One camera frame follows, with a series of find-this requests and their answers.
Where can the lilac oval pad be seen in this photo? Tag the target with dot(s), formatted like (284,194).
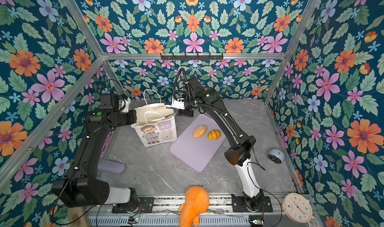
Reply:
(111,167)

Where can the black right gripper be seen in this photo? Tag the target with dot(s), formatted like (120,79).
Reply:
(184,113)

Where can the black hook rail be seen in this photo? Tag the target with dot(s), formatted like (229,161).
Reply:
(197,56)

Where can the striped round fake bread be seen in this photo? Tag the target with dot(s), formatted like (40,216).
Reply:
(214,134)

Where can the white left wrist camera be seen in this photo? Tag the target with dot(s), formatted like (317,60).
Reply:
(125,103)

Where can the brown stained sponge block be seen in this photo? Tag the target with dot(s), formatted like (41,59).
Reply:
(78,217)

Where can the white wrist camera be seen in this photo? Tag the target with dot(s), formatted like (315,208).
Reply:
(125,103)
(176,104)

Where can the orange plush whale toy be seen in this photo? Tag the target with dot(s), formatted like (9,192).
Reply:
(196,202)

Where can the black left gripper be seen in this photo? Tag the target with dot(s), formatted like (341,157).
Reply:
(132,117)

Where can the lilac plastic tray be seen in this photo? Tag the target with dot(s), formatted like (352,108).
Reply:
(197,153)

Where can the sesame oval fake bread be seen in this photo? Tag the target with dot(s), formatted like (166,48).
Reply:
(199,131)

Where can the white printed paper bag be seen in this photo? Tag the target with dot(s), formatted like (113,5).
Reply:
(153,129)

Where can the white round wall clock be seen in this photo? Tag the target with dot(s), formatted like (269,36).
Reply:
(297,208)

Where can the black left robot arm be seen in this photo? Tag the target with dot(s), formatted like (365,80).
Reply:
(80,186)

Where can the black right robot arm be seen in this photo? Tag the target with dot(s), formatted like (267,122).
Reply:
(189,95)

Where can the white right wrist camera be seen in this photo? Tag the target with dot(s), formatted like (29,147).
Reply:
(176,104)

